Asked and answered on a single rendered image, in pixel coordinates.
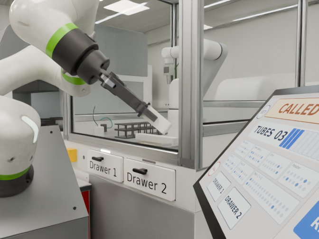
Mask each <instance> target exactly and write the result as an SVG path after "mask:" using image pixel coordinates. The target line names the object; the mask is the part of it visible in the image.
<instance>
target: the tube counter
mask: <svg viewBox="0 0 319 239"><path fill-rule="evenodd" d="M268 144H270V145H272V146H275V147H278V148H280V149H283V150H286V151H288V152H291V153H294V154H296V155H299V156H301V157H304V158H306V159H309V160H312V161H314V162H317V163H319V131H318V130H312V129H305V128H299V127H294V126H289V125H283V126H282V127H281V129H280V130H279V131H278V132H277V133H276V134H275V136H274V137H273V138H272V139H271V140H270V141H269V142H268Z"/></svg>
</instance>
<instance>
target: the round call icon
mask: <svg viewBox="0 0 319 239"><path fill-rule="evenodd" d="M222 164H223V163H222V162H220V161H219V160H218V161H217V162H216V163H215V164H214V165H213V166H212V168H211V169H210V170H209V171H208V172H207V175H208V177H209V178H211V176H212V175H213V174H214V173H215V172H216V171H217V170H218V168H219V167H220V166H221V165H222Z"/></svg>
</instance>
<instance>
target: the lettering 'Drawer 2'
mask: <svg viewBox="0 0 319 239"><path fill-rule="evenodd" d="M128 174H130V175H131V173H128V172H127V179H128ZM137 178H138V177H137ZM138 179H139V178H138ZM141 180H142V179H141ZM128 181H129V182H130V181H132V175H131V180H128ZM137 181H139V184H140V179H139V180H137ZM137 181H136V183H137ZM143 183H145V180H144V181H142V186H144V184H143ZM150 183H152V182H149V188H150V185H151V184H150ZM137 184H138V183H137ZM162 184H164V183H162ZM157 185H158V184H157ZM164 185H165V184H164ZM146 186H147V182H146V184H145V187H146ZM151 186H153V183H152V185H151ZM155 186H156V184H155V183H154V190H155ZM150 189H153V188H150ZM165 189H166V185H165V188H164V189H163V191H164V190H165ZM163 191H162V193H165V192H163ZM165 194H166V193H165Z"/></svg>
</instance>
